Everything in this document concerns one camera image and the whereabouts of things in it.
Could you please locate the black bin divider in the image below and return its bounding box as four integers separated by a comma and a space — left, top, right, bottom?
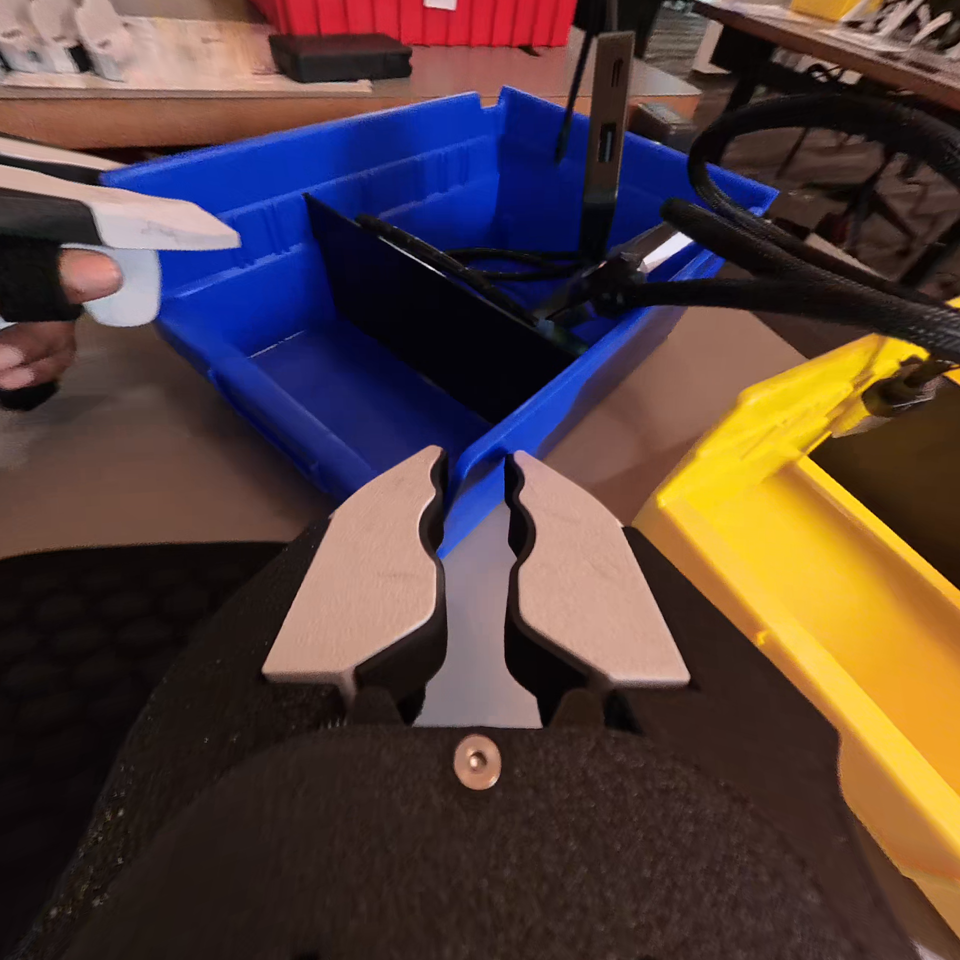
808, 378, 960, 590
303, 192, 585, 426

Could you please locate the black usb port bracket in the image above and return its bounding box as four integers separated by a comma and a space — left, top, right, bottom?
579, 31, 637, 262

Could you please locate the white paper sheet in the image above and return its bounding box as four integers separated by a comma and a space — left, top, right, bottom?
112, 16, 374, 96

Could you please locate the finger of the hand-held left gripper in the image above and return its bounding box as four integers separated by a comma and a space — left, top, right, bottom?
0, 133, 129, 187
0, 174, 243, 253

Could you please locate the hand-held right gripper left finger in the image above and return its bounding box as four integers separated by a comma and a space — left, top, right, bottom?
262, 446, 450, 702

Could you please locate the yellow divided storage bin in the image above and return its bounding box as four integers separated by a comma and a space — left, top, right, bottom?
632, 300, 960, 927

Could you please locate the blue storage bin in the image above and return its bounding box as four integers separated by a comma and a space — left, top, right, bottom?
99, 84, 779, 560

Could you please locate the red ribbed bin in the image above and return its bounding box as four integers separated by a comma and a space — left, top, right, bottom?
249, 0, 580, 48

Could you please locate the small grey device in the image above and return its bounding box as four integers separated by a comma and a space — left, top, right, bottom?
628, 99, 697, 144

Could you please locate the yellow plastic bin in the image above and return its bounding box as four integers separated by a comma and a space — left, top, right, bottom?
791, 0, 879, 22

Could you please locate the person's left hand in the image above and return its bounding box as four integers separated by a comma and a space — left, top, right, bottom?
0, 251, 126, 393

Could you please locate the row of white dropper bottles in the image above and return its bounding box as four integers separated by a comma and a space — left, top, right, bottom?
0, 0, 147, 82

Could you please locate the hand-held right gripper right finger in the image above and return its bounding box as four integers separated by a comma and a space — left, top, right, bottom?
504, 450, 691, 702

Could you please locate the wooden table with bins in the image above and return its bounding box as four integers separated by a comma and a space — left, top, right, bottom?
0, 15, 704, 151

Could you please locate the black braided cable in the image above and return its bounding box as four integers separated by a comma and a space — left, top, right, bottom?
588, 91, 960, 440

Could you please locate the green plug hdmi cable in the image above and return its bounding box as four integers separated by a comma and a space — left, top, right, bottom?
354, 213, 594, 355

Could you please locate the black flat case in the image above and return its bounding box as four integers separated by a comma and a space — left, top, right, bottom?
267, 33, 414, 84

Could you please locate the wooden table with black legs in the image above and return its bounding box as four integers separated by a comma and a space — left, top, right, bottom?
688, 0, 960, 114

